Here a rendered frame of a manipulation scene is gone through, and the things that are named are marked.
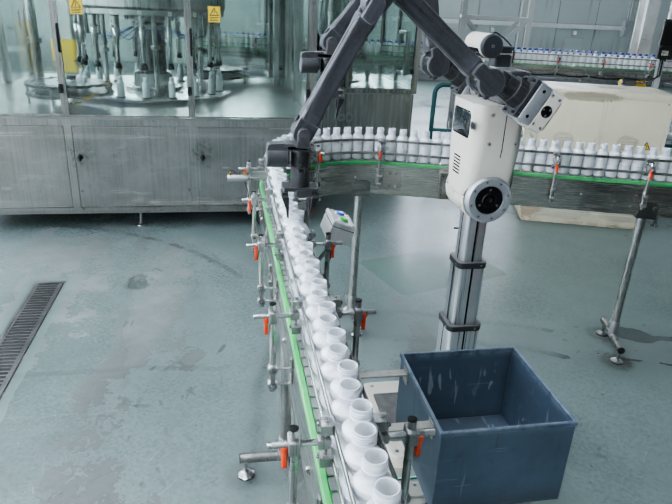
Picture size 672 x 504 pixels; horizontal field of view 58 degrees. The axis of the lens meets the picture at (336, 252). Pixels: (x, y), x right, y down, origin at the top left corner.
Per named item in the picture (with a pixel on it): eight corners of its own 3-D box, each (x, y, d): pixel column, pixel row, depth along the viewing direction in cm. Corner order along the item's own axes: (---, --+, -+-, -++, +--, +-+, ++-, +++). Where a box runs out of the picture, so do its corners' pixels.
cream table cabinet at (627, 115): (623, 209, 596) (652, 87, 551) (644, 231, 539) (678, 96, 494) (510, 200, 608) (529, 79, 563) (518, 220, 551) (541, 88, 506)
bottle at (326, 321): (343, 388, 130) (347, 320, 123) (319, 396, 127) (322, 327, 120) (329, 374, 134) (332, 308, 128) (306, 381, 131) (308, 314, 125)
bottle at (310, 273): (303, 322, 155) (305, 264, 149) (325, 327, 154) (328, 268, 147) (294, 333, 150) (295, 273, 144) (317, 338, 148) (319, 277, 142)
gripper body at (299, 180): (318, 194, 172) (320, 169, 169) (283, 194, 170) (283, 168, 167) (315, 188, 178) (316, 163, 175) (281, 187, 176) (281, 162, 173)
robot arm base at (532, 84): (528, 77, 177) (504, 113, 180) (508, 62, 174) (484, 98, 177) (543, 81, 169) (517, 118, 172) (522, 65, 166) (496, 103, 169)
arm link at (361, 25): (392, 3, 153) (382, 2, 163) (372, -10, 151) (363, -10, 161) (308, 150, 164) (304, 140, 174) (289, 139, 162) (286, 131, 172)
